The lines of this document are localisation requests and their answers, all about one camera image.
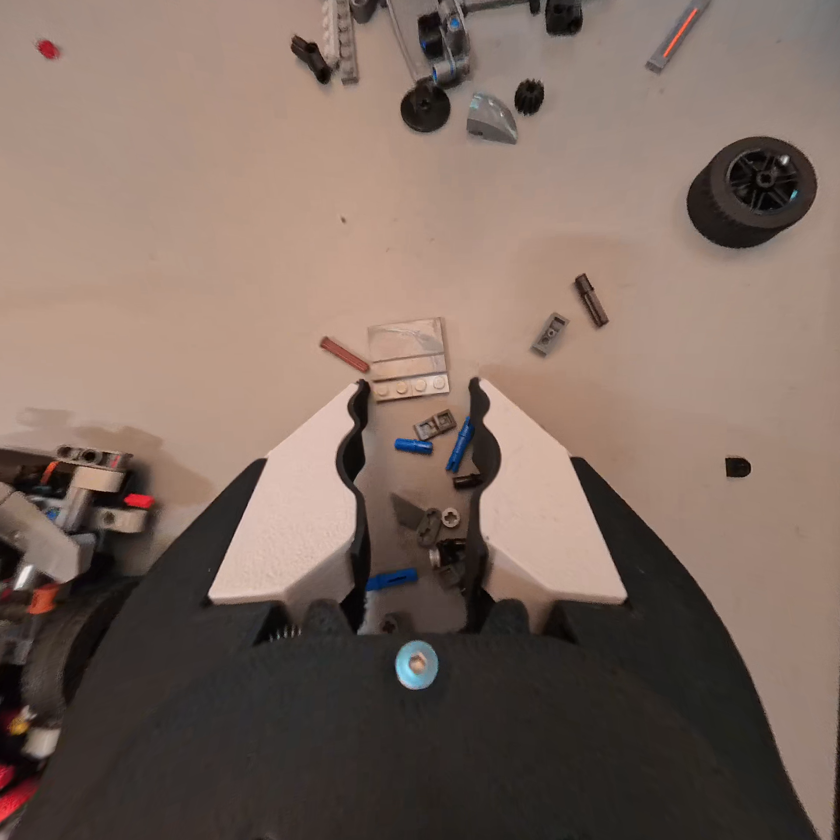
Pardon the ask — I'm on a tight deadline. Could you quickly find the grey lego car model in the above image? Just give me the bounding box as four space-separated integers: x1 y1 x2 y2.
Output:
0 445 157 821

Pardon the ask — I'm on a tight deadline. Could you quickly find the grey lego tile orange stripe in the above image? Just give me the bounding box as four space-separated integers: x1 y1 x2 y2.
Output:
645 0 713 74

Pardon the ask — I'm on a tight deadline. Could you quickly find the black lego tyre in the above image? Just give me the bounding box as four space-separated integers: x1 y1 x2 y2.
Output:
687 136 818 249

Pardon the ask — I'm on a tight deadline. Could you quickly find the pile of dark lego pieces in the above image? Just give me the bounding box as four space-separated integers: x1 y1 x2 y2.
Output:
290 0 585 144

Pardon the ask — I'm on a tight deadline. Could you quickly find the group of small lego connectors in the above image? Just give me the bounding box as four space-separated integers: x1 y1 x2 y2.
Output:
364 311 570 634

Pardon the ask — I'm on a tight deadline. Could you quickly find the dark grey smooth lego tile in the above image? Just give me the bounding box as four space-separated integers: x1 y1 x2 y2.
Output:
370 357 450 382

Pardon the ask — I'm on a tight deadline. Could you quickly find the brown lego axle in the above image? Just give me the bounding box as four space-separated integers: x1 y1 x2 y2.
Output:
320 336 370 374

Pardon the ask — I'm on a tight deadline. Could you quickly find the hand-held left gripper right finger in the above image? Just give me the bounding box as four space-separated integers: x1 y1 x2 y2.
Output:
463 377 629 634

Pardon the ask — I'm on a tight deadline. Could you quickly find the black lego axle pin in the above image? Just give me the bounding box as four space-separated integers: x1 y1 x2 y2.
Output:
575 274 610 328

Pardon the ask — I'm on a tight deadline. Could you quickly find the dark grey wide lego tile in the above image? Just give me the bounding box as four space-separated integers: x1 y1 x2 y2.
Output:
367 318 447 363

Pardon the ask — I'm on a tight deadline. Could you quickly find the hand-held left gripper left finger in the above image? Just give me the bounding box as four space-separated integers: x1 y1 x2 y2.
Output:
207 378 371 634

